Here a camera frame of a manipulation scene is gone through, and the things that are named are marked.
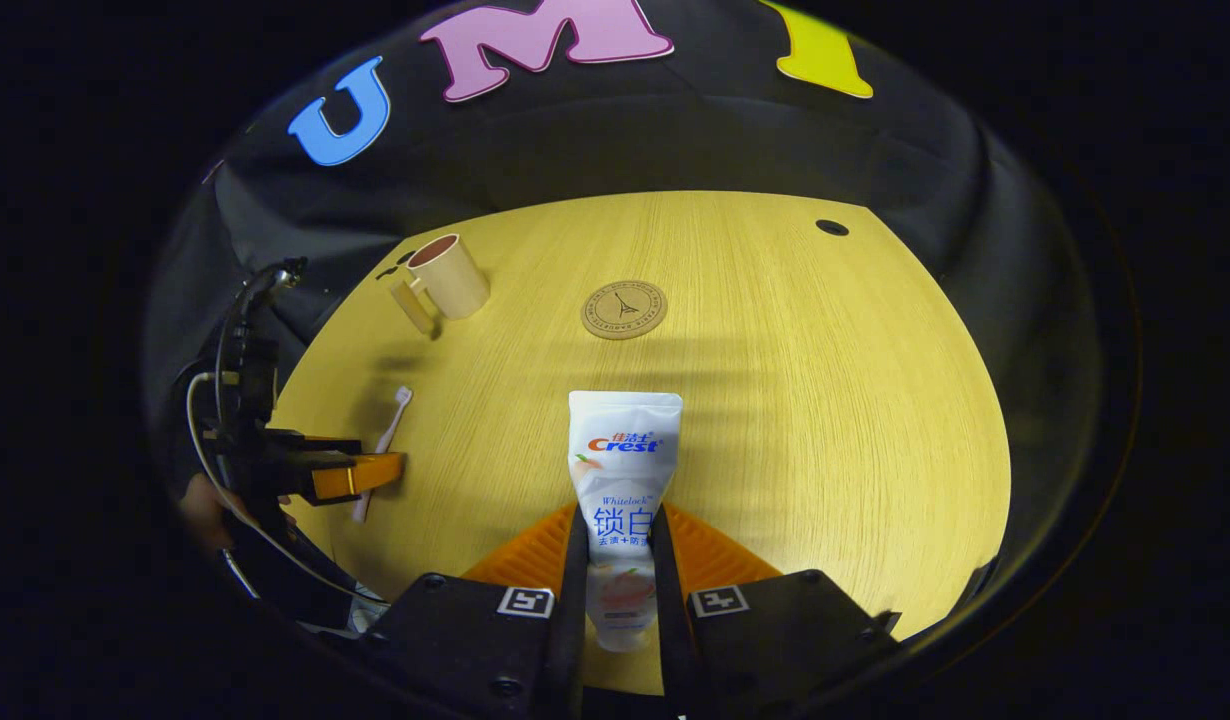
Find white cable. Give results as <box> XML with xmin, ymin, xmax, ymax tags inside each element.
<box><xmin>185</xmin><ymin>371</ymin><xmax>388</xmax><ymax>605</ymax></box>

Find round cork coaster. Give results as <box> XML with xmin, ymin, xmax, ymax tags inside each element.
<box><xmin>580</xmin><ymin>280</ymin><xmax>669</xmax><ymax>342</ymax></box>

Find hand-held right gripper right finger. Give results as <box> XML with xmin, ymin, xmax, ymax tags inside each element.
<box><xmin>650</xmin><ymin>500</ymin><xmax>903</xmax><ymax>720</ymax></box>

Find beige cup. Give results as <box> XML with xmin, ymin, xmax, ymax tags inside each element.
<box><xmin>390</xmin><ymin>234</ymin><xmax>492</xmax><ymax>339</ymax></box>

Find white toothbrush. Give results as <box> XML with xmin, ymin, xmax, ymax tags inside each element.
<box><xmin>351</xmin><ymin>385</ymin><xmax>415</xmax><ymax>525</ymax></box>

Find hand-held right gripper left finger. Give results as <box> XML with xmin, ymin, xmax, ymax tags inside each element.
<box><xmin>370</xmin><ymin>500</ymin><xmax>588</xmax><ymax>720</ymax></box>

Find white toothpaste tube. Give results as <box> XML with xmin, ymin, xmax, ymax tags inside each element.
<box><xmin>567</xmin><ymin>389</ymin><xmax>685</xmax><ymax>654</ymax></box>

